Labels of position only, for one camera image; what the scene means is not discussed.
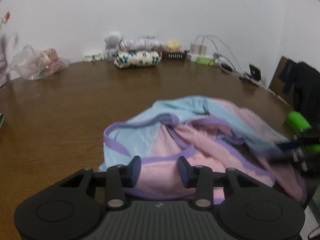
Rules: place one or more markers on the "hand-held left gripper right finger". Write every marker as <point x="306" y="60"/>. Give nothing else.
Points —
<point x="183" y="172"/>

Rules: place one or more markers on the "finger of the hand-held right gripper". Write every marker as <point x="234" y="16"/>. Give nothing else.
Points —
<point x="290" y="145"/>
<point x="287" y="161"/>

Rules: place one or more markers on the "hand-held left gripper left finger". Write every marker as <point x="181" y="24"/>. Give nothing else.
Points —
<point x="135" y="170"/>

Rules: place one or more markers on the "pastel blue pink garment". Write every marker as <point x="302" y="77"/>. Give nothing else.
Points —
<point x="200" y="140"/>

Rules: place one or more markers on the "pink floral garment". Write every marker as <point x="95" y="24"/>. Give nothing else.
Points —
<point x="140" y="43"/>

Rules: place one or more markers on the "green soft pouch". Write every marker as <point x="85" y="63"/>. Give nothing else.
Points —
<point x="296" y="121"/>

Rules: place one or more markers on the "black jacket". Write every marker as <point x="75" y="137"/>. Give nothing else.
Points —
<point x="306" y="90"/>

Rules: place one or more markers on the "brown wooden cabinet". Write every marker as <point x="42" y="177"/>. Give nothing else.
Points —
<point x="278" y="82"/>

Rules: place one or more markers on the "phone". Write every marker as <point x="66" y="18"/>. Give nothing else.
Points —
<point x="255" y="72"/>

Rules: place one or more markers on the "black plug adapter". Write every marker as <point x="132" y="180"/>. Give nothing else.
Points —
<point x="226" y="67"/>

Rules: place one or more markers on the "white green-flower folded cloth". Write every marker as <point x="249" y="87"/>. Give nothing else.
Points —
<point x="136" y="59"/>

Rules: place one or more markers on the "green bottle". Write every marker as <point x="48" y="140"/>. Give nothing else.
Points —
<point x="205" y="61"/>

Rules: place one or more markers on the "white power strip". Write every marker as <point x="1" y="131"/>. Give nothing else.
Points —
<point x="191" y="57"/>

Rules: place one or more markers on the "dark patterned box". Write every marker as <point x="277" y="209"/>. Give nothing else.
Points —
<point x="174" y="55"/>

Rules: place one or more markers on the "white flat socket strip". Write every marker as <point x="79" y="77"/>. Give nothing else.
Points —
<point x="93" y="57"/>

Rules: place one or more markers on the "white charger plug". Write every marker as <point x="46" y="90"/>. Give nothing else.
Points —
<point x="204" y="49"/>
<point x="195" y="48"/>

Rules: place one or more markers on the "yellow snack packet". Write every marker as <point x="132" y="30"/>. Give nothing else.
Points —
<point x="173" y="45"/>

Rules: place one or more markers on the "white round speaker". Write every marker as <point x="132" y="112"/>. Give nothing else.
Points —
<point x="111" y="40"/>

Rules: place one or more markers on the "clear plastic bag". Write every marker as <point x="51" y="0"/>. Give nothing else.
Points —
<point x="37" y="63"/>

